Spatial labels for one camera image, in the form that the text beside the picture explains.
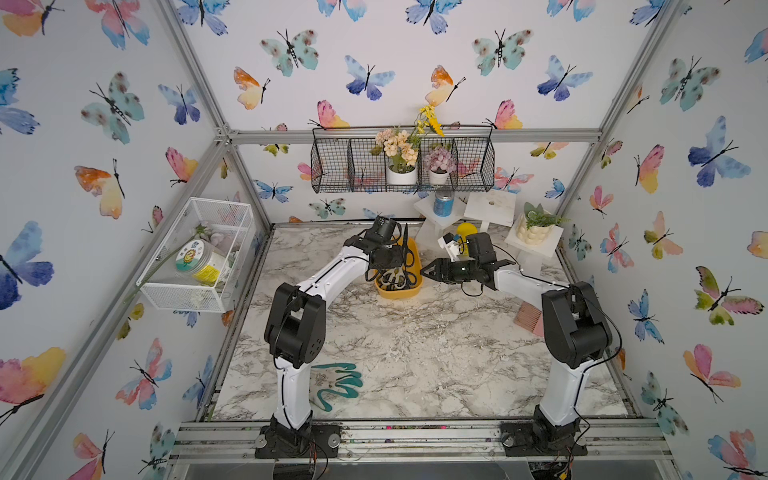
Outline yellow plastic jar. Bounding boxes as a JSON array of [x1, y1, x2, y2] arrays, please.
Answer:
[[455, 222, 478, 241]]

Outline yellow plastic storage box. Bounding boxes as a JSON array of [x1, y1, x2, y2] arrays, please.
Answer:
[[374, 239, 423, 300]]

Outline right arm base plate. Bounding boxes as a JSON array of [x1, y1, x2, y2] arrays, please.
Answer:
[[500, 406, 588, 457]]

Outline white tiered display stand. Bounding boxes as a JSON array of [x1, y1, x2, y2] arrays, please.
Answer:
[[414, 190, 563, 275]]

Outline black wire wall basket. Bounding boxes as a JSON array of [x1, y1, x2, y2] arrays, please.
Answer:
[[310, 123, 496, 193]]

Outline clear acrylic wall box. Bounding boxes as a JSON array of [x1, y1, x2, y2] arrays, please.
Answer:
[[136, 197, 256, 313]]

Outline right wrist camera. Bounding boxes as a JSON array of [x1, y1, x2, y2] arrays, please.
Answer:
[[438, 233, 466, 262]]

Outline cream handled kitchen scissors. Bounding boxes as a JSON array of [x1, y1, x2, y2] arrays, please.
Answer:
[[378, 267, 408, 291]]

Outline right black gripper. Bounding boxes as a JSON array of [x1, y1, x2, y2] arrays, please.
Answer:
[[419, 257, 480, 282]]

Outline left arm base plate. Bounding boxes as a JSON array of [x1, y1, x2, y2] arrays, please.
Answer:
[[254, 417, 341, 459]]

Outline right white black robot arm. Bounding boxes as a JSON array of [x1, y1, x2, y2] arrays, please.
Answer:
[[421, 232, 613, 428]]

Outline pink striped cloth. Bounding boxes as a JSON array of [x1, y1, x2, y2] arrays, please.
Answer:
[[514, 302, 544, 337]]

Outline green lid yellow jar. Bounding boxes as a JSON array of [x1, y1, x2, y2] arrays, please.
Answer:
[[174, 239, 227, 287]]

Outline yellow artificial flower sprig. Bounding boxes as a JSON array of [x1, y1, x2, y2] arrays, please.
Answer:
[[415, 104, 444, 137]]

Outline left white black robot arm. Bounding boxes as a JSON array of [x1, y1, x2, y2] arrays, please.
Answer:
[[264, 216, 415, 433]]

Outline succulent in cream pot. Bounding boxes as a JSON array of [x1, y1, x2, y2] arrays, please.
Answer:
[[515, 202, 567, 246]]

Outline large black scissors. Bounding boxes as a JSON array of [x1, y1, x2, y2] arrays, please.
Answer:
[[401, 226, 418, 290]]

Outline peach flowers white pot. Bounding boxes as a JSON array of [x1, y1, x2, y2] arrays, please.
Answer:
[[371, 128, 419, 187]]

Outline blue tin can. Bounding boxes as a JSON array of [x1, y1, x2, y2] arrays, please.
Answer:
[[433, 185, 454, 218]]

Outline aluminium front rail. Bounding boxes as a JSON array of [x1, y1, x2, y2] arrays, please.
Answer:
[[170, 418, 673, 464]]

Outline purple flowers white pot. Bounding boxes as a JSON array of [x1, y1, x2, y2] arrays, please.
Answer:
[[425, 144, 457, 186]]

